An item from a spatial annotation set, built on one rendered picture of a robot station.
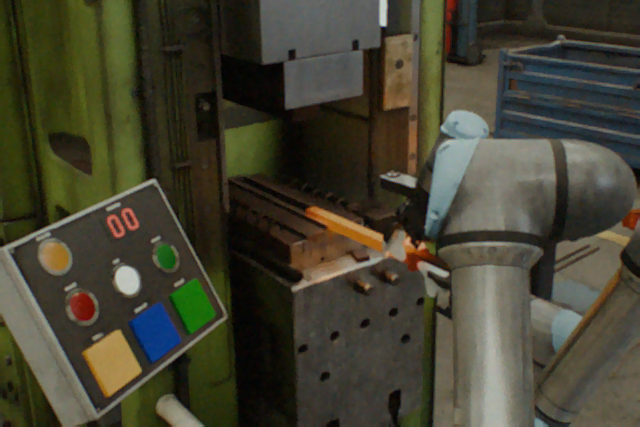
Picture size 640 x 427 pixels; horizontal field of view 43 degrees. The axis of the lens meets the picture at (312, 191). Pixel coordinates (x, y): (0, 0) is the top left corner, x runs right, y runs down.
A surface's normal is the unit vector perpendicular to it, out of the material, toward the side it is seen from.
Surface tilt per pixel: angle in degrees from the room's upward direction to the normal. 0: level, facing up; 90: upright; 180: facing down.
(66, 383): 90
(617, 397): 0
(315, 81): 90
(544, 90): 89
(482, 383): 59
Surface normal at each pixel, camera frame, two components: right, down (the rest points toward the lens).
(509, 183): -0.05, -0.19
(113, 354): 0.76, -0.35
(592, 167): 0.22, -0.41
